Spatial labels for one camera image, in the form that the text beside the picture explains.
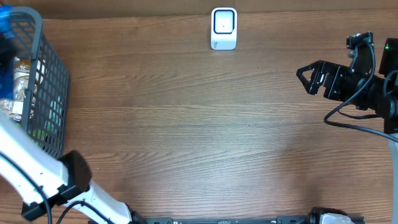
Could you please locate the beige brown snack bag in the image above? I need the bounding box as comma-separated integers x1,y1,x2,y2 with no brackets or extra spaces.
1,57,31,122

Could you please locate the blue cookie packet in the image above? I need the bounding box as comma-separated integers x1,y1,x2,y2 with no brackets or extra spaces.
1,5,17,99

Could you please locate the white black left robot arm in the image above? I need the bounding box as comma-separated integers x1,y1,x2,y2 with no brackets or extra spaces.
1,114,145,223

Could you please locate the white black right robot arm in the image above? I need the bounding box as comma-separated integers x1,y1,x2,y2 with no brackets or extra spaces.
296,32,397,223

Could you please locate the white barcode scanner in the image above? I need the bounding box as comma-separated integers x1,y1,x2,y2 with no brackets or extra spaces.
210,7,238,50

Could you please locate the grey plastic mesh basket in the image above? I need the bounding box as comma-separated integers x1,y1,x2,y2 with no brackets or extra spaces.
10,6,70,158

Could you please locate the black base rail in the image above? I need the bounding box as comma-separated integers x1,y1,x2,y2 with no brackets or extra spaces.
88,215,365,224

